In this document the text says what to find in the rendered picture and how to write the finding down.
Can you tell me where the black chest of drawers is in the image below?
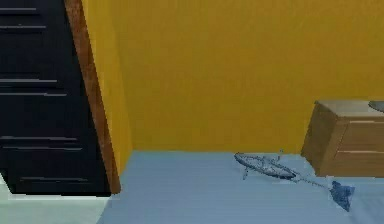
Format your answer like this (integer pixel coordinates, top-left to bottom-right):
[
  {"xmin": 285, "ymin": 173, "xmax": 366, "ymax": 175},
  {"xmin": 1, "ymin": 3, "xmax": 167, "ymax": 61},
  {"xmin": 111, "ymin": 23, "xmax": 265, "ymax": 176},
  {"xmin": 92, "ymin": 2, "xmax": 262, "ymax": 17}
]
[{"xmin": 0, "ymin": 0, "xmax": 112, "ymax": 197}]

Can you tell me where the brown wooden nightstand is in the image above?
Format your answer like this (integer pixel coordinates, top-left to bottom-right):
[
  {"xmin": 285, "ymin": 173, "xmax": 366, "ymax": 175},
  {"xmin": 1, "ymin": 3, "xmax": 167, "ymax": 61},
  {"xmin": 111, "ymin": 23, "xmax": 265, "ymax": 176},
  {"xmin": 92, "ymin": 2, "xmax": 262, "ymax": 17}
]
[{"xmin": 300, "ymin": 99, "xmax": 384, "ymax": 178}]

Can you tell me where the grey round dish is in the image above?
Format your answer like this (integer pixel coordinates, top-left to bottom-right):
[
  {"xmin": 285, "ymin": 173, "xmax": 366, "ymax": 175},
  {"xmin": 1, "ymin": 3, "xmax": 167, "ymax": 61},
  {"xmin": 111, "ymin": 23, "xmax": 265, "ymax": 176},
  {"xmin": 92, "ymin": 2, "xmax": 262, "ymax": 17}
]
[{"xmin": 368, "ymin": 100, "xmax": 384, "ymax": 113}]

